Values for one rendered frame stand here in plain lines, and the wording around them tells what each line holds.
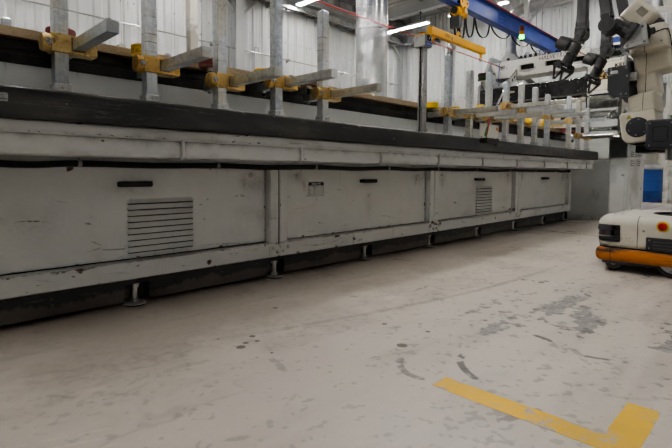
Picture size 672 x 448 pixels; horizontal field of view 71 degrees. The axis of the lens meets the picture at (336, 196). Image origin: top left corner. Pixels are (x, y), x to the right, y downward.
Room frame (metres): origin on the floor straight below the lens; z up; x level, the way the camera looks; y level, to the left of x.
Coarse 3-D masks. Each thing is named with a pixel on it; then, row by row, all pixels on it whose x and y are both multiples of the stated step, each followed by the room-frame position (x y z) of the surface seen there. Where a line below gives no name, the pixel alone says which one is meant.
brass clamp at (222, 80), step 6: (210, 72) 1.62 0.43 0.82; (216, 72) 1.63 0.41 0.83; (210, 78) 1.62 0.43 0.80; (216, 78) 1.62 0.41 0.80; (222, 78) 1.64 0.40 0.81; (228, 78) 1.66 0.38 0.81; (210, 84) 1.62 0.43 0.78; (216, 84) 1.63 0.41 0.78; (222, 84) 1.64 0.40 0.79; (228, 84) 1.66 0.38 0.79; (228, 90) 1.70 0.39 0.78; (234, 90) 1.70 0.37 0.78; (240, 90) 1.70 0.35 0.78
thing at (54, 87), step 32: (32, 96) 1.22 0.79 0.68; (64, 96) 1.27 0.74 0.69; (96, 96) 1.33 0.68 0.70; (160, 128) 1.50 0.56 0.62; (192, 128) 1.54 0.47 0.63; (224, 128) 1.63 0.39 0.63; (256, 128) 1.72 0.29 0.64; (288, 128) 1.83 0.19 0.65; (320, 128) 1.95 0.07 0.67; (352, 128) 2.09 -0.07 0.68; (384, 128) 2.25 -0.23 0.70
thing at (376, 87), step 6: (372, 84) 1.85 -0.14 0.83; (378, 84) 1.84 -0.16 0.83; (336, 90) 1.99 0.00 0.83; (342, 90) 1.97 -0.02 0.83; (348, 90) 1.94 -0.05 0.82; (354, 90) 1.92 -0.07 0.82; (360, 90) 1.90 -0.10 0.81; (366, 90) 1.87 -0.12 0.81; (372, 90) 1.85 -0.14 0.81; (378, 90) 1.84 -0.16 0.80; (306, 96) 2.12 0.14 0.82; (336, 96) 1.99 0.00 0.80; (342, 96) 1.98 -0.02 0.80
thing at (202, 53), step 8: (200, 48) 1.31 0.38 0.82; (208, 48) 1.32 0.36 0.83; (176, 56) 1.41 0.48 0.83; (184, 56) 1.37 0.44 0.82; (192, 56) 1.34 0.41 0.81; (200, 56) 1.31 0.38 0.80; (208, 56) 1.32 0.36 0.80; (168, 64) 1.44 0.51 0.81; (176, 64) 1.41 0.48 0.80; (184, 64) 1.40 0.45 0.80
